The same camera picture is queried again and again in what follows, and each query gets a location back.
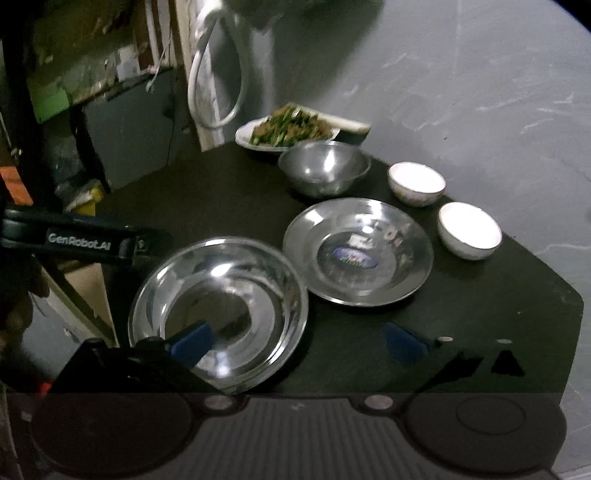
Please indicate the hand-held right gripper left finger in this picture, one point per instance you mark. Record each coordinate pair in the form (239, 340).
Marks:
(191, 345)

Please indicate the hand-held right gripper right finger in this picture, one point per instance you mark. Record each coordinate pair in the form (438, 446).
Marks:
(405, 347)

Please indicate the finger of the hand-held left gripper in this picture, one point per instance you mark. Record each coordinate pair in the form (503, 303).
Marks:
(153, 242)

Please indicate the large steel bowl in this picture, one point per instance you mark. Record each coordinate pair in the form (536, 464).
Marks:
(258, 295)

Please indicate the white ceramic bowl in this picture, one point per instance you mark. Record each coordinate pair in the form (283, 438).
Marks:
(416, 182)
(468, 228)

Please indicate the yellow packet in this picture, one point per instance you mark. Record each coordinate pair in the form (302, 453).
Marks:
(87, 196)

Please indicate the stainless steel plate with label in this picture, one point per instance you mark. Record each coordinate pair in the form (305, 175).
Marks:
(358, 251)

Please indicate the grey cabinet panel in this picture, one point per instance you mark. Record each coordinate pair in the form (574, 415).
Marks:
(134, 124)

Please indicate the green box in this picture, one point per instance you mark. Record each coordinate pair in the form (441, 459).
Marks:
(48, 104)

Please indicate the white plate of stir-fried greens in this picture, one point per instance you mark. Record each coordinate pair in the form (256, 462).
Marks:
(286, 129)

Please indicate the stainless steel bowl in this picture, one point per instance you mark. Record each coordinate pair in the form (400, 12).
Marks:
(323, 168)

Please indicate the long white bar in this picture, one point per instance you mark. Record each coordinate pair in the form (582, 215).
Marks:
(353, 127)

